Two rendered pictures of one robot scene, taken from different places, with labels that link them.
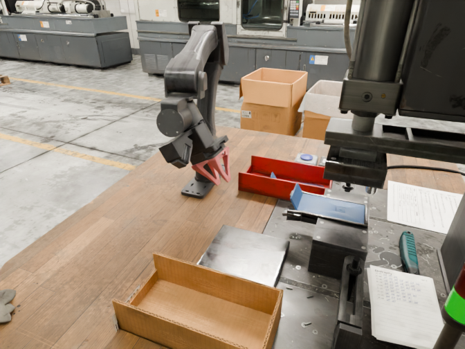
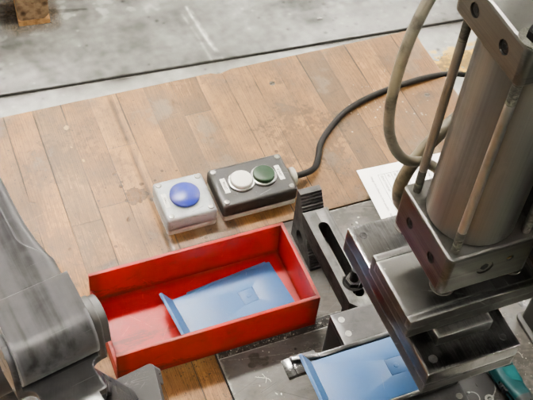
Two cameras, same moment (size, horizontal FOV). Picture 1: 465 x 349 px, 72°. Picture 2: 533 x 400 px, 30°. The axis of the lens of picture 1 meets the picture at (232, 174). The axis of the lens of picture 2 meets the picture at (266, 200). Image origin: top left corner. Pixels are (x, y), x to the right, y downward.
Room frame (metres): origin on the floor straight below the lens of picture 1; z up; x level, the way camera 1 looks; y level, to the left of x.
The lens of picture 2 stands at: (0.31, 0.30, 1.93)
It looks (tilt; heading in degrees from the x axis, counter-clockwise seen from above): 50 degrees down; 312
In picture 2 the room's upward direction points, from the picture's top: 7 degrees clockwise
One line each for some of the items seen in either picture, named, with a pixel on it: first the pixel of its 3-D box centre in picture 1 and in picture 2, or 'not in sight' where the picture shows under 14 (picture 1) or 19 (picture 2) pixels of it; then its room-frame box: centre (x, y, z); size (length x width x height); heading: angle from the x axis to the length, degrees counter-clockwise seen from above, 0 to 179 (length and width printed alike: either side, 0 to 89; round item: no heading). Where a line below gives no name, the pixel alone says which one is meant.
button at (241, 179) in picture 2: not in sight; (241, 182); (0.91, -0.31, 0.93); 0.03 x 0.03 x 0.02
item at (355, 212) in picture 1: (327, 202); (374, 367); (0.58, -0.21, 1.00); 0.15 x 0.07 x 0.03; 69
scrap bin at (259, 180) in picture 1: (286, 179); (203, 299); (0.80, -0.15, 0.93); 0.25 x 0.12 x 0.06; 69
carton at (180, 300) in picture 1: (198, 313); not in sight; (0.36, 0.06, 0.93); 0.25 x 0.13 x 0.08; 69
